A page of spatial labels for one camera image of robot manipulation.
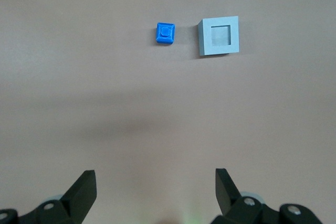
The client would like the blue square plastic part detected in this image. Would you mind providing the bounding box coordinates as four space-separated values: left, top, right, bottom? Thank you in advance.
154 22 176 47

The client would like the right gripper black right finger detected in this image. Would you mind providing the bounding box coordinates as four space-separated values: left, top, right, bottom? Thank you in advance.
211 168 323 224

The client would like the gray square base block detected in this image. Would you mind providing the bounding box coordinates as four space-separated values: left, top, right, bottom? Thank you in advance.
196 15 240 57

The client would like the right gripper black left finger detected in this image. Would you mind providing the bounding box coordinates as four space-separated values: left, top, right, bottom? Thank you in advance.
0 170 97 224

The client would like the brown table mat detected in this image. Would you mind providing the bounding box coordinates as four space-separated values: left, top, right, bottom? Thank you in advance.
0 0 336 224

